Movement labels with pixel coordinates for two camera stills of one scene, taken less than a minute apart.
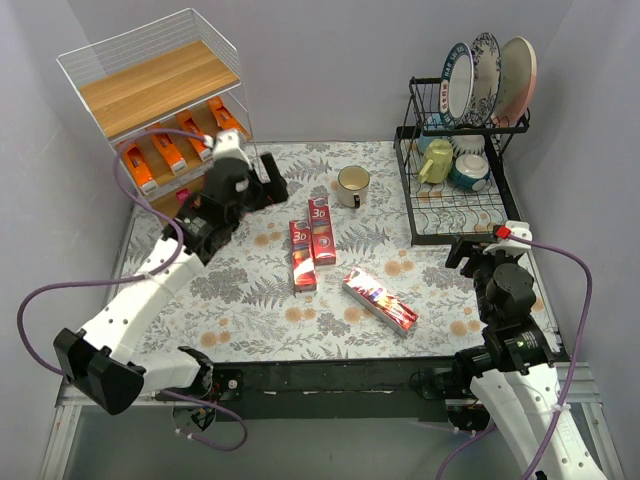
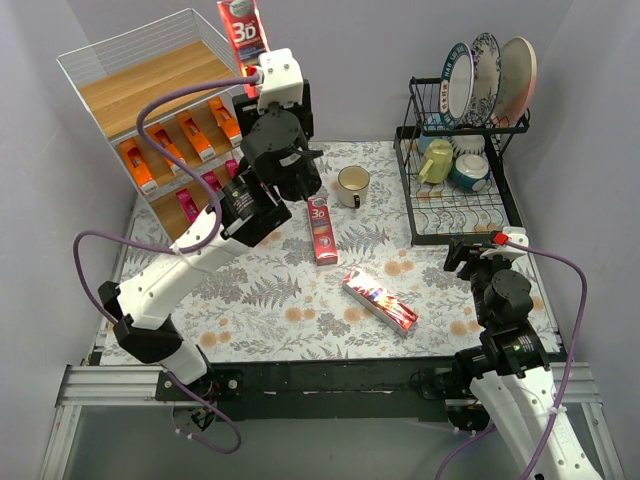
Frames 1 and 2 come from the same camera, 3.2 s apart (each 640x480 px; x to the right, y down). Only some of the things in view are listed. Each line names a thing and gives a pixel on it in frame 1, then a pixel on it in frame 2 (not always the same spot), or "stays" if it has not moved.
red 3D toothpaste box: [378, 300] stays
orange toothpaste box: [224, 119] stays
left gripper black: [261, 185] → [245, 107]
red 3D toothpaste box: [322, 232] stays
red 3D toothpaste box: [303, 256] → [248, 38]
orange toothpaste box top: [187, 123] stays
